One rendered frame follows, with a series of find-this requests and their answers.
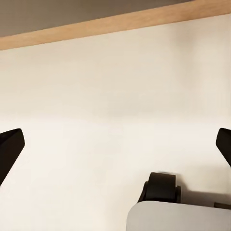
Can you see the cabinet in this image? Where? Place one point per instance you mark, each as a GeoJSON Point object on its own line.
{"type": "Point", "coordinates": [22, 16]}

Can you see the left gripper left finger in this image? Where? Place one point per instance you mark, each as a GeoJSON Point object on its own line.
{"type": "Point", "coordinates": [12, 143]}

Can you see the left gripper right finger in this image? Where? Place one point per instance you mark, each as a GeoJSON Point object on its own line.
{"type": "Point", "coordinates": [223, 143]}

